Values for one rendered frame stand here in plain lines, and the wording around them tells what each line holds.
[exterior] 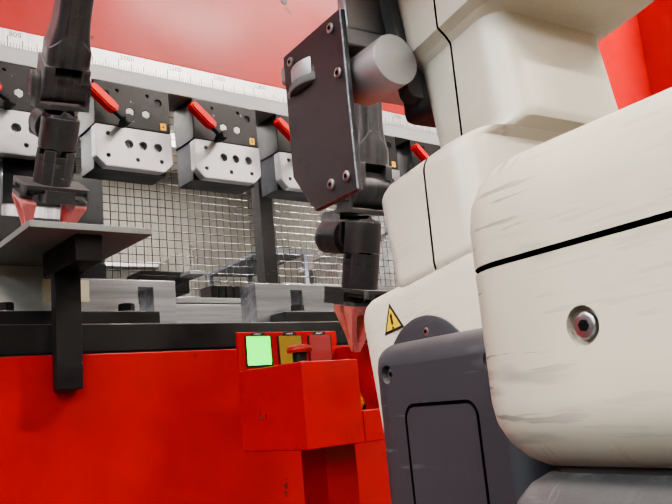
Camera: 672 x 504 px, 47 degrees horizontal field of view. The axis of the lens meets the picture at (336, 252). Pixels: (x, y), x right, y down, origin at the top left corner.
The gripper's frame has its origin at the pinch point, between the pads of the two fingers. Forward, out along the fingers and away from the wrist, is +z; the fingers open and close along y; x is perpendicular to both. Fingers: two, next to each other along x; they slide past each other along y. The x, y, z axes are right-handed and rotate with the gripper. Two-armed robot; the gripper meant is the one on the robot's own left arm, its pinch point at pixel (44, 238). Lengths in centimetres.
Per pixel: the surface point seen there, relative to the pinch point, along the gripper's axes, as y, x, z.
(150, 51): -23.4, -25.7, -31.6
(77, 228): 0.9, 16.4, -6.4
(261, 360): -27.0, 27.3, 10.3
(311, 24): -64, -34, -45
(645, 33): -217, -49, -74
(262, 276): -96, -80, 32
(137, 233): -8.1, 16.4, -6.1
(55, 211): -5.4, -12.9, -1.4
